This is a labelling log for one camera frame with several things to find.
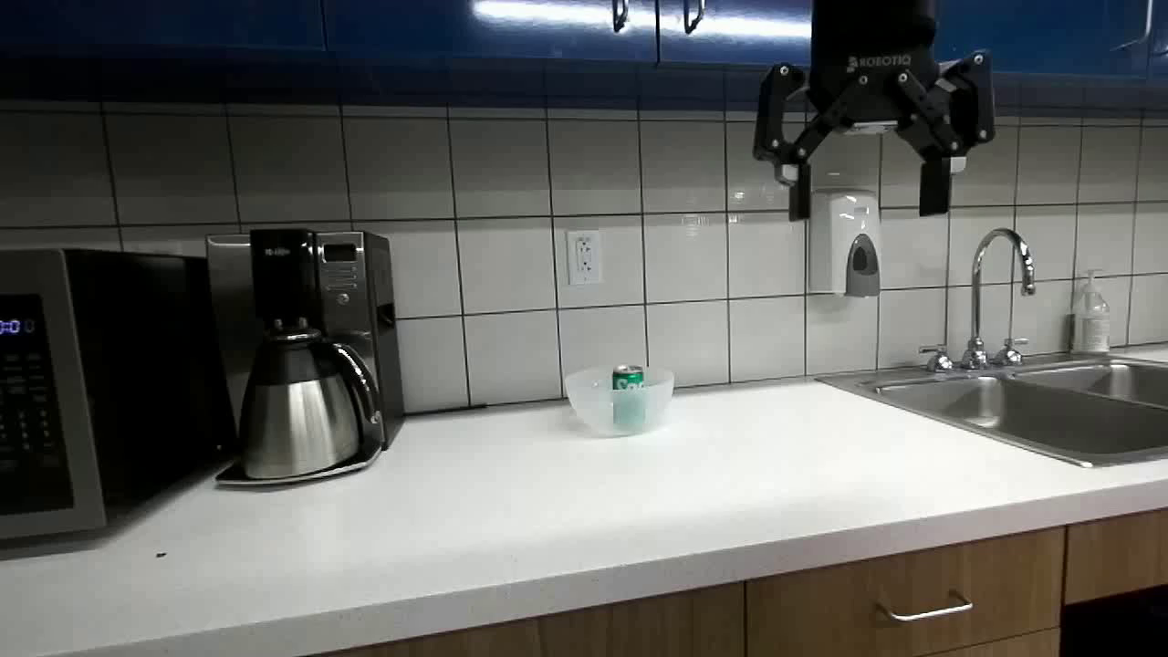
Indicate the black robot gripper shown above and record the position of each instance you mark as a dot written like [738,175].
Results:
[875,58]

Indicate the green soda can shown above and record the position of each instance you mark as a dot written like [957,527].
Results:
[631,415]

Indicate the clear plastic bowl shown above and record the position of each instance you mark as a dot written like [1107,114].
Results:
[593,398]

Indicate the clear soap pump bottle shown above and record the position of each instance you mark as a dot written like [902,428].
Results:
[1088,320]

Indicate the stainless steel double sink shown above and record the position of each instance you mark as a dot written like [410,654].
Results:
[1084,415]

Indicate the black steel coffee maker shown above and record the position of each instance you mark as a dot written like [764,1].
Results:
[277,282]

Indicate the stainless steel carafe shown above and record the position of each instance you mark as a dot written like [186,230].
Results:
[309,407]

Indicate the black silver microwave oven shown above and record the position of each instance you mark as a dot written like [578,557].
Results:
[112,384]

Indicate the blue upper cabinets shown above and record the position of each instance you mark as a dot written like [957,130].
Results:
[1048,55]

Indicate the white wall soap dispenser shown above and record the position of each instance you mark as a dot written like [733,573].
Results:
[845,246]

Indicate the white wall power outlet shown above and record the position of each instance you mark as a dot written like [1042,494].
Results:
[584,256]

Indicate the wooden drawer with handle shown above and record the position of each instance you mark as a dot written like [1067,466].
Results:
[965,600]

